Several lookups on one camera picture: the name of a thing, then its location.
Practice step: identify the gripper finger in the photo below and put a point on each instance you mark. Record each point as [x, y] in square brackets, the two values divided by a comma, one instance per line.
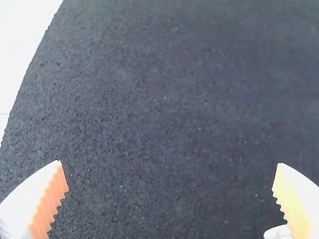
[299, 199]
[25, 211]

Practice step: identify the black mat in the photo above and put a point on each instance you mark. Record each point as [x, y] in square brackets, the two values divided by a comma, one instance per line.
[174, 99]

